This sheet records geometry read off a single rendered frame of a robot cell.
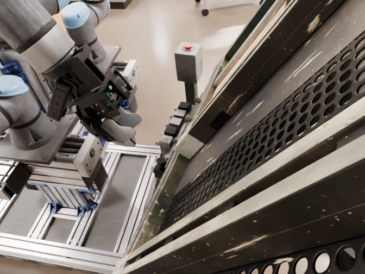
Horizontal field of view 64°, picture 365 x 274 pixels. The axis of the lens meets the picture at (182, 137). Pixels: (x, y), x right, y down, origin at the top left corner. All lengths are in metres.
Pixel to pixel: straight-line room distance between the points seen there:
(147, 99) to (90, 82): 2.31
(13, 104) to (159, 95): 1.96
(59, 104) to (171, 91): 2.34
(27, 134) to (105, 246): 0.89
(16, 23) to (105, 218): 1.48
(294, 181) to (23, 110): 0.89
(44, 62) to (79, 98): 0.08
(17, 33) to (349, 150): 0.43
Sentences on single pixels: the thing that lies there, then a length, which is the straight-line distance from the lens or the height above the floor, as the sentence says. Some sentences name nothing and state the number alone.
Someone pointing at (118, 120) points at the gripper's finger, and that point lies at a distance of 0.58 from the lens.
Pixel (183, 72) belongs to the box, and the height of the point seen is 0.82.
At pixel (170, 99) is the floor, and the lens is 2.76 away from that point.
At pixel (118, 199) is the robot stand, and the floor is 0.21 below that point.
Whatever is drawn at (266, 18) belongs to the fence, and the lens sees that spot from 1.18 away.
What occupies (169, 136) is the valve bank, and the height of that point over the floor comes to 0.76.
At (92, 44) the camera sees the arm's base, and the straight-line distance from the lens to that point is 1.39.
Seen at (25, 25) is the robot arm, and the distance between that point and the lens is 0.48.
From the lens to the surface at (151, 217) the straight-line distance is 0.97.
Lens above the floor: 1.74
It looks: 47 degrees down
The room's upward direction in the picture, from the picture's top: 7 degrees counter-clockwise
